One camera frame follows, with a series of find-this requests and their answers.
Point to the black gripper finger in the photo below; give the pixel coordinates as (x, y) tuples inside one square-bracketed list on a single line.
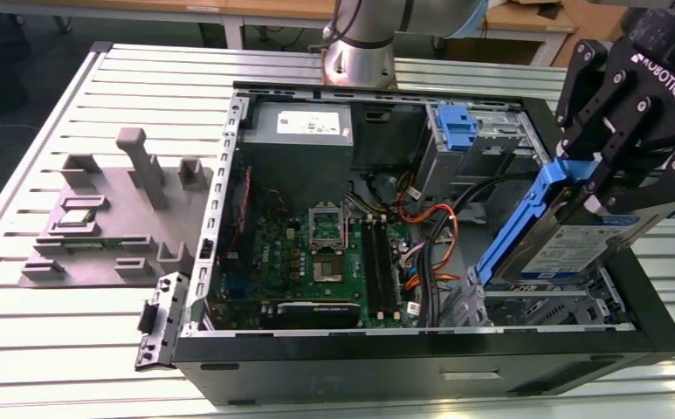
[(574, 87), (650, 187)]

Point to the hard disk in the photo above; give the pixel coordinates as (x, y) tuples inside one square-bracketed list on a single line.
[(564, 244)]

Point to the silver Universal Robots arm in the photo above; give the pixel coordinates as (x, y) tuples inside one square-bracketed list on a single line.
[(359, 61)]

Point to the metal disk bay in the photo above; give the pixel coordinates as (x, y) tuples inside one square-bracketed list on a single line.
[(522, 297)]

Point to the brown wooden cabinet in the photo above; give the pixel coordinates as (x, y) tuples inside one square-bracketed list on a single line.
[(598, 22)]

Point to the silver optical drive cage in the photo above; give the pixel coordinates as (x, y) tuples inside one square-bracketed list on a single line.
[(447, 174)]

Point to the black RAM slot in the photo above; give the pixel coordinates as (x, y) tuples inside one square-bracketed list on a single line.
[(389, 270), (374, 270)]

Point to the grey power supply unit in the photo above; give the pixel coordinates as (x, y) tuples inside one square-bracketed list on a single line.
[(295, 166)]

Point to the CPU socket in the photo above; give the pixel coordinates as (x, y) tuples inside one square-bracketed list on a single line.
[(330, 268)]

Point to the black PC case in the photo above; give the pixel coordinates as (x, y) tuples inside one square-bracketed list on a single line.
[(371, 375)]

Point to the black graphics card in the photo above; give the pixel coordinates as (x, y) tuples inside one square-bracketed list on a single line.
[(312, 316)]

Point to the green motherboard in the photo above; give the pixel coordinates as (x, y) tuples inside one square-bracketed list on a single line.
[(280, 279)]

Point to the grey parts rack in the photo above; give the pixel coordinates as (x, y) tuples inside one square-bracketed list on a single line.
[(115, 227)]

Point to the silver CPU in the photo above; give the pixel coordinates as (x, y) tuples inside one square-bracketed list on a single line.
[(75, 221)]

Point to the wooden desk white frame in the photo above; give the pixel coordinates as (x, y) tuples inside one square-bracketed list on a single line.
[(534, 19), (139, 13)]

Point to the grey hinged case bracket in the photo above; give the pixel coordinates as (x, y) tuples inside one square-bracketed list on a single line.
[(167, 305)]

